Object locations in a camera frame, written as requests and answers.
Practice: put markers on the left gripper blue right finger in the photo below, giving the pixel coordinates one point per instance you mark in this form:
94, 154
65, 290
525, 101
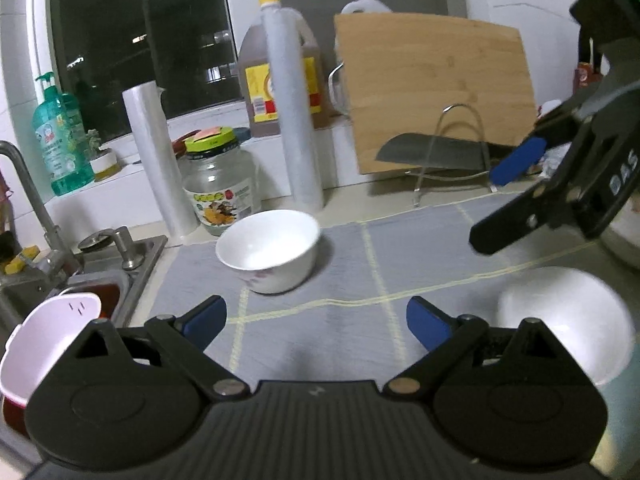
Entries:
427, 323

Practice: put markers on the tall plastic wrap roll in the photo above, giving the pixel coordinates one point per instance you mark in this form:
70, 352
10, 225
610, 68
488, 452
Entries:
289, 83

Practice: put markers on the steel sink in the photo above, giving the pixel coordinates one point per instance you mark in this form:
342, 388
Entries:
119, 290

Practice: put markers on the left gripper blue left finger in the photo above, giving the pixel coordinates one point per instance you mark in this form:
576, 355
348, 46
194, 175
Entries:
202, 324

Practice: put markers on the steel faucet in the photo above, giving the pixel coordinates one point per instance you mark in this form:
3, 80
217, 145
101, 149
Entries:
60, 258

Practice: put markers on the black kitchen knife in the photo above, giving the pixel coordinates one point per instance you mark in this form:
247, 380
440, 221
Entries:
437, 152

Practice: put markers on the left plastic wrap roll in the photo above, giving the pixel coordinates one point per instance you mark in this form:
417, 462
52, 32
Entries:
150, 130

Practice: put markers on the glass jar green lid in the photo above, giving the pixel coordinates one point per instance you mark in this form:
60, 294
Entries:
220, 179

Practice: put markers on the white seasoning bag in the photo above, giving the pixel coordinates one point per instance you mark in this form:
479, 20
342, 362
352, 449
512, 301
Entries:
551, 159

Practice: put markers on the green dish soap bottle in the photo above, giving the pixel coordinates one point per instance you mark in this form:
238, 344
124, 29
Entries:
62, 138

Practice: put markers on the dark sauce bottle red label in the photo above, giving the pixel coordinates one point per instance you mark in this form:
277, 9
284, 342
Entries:
588, 69

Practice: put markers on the small potted plant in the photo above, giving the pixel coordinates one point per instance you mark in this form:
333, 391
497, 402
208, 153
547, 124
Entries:
103, 161

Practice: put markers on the white pink colander basket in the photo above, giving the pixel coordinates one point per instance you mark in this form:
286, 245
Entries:
36, 344

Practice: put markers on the dark oil jug yellow cap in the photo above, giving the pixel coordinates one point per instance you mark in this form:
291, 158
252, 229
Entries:
256, 84

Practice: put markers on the white floral bowl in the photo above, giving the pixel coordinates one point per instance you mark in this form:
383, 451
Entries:
622, 236

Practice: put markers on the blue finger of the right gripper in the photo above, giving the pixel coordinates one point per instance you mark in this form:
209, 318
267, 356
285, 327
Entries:
518, 162

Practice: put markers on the bamboo cutting board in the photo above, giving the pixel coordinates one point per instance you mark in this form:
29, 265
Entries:
401, 69

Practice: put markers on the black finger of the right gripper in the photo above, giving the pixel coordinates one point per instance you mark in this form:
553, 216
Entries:
513, 221

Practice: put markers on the small white plate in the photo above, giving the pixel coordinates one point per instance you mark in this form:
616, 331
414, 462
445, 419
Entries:
587, 316

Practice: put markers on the metal wire rack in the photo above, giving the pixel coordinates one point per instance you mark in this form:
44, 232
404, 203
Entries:
440, 130

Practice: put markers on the clear jug yellow cap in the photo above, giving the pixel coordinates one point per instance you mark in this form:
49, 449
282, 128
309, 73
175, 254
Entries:
365, 6

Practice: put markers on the yellow sponge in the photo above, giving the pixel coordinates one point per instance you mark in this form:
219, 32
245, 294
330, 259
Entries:
24, 259

